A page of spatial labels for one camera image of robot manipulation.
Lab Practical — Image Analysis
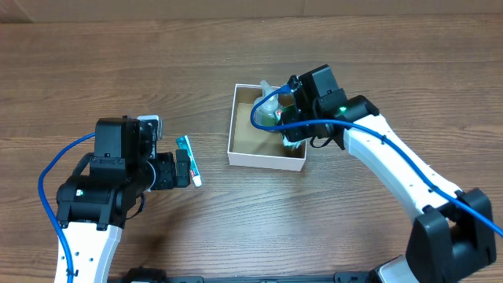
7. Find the green toothpaste tube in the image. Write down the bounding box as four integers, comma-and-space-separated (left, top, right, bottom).
176, 135, 202, 187

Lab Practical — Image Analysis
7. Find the clear pump soap bottle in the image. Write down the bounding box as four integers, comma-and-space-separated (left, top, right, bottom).
254, 80, 281, 127

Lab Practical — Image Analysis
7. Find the green Dettol soap bar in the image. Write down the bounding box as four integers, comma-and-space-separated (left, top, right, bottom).
274, 105, 304, 150

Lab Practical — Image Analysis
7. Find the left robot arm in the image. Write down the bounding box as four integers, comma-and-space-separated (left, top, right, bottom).
55, 115, 191, 282

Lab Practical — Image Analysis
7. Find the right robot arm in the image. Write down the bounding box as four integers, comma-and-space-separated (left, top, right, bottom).
278, 65, 500, 282

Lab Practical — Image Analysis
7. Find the white cardboard box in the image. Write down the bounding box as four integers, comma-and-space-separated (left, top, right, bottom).
227, 84, 307, 171

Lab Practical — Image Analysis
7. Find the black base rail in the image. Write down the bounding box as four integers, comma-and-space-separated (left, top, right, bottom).
108, 266, 380, 283

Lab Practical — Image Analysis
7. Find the left blue cable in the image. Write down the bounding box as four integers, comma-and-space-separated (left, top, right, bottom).
37, 132, 97, 283

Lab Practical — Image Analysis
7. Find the blue cable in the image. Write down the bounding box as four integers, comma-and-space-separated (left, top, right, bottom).
37, 132, 97, 283
250, 83, 503, 238

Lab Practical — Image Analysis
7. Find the right blue cable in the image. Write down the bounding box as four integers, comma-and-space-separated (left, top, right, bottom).
250, 83, 503, 238

